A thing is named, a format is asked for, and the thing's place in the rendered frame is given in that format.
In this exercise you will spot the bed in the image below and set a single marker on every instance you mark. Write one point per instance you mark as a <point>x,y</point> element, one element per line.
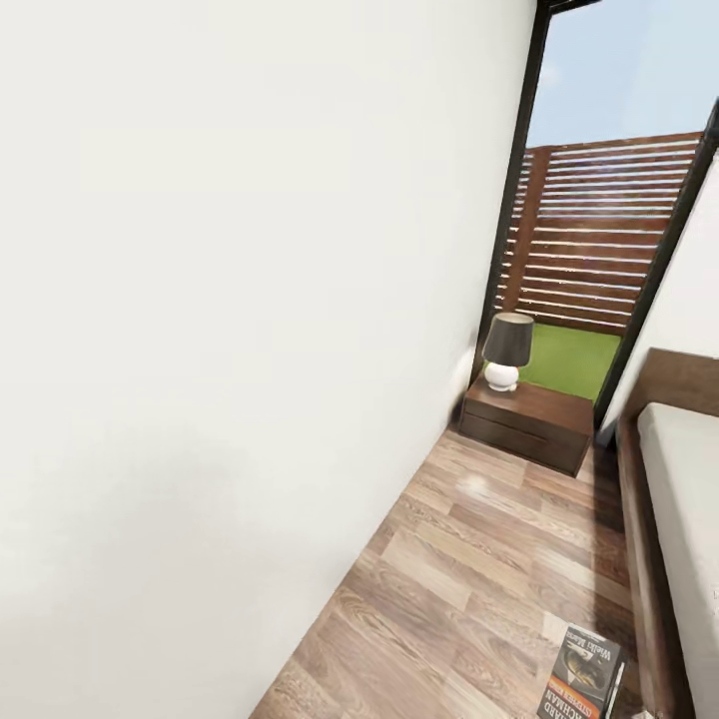
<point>667,443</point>

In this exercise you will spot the hardback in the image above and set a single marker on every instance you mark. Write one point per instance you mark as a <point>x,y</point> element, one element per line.
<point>586,678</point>

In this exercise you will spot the fixed window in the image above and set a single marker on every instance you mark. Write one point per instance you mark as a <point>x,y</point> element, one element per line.
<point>617,126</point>

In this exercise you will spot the table lamp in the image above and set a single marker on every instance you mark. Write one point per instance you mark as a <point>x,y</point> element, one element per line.
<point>507,349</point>

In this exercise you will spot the nightstand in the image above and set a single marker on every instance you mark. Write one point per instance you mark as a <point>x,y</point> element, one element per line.
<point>540,425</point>

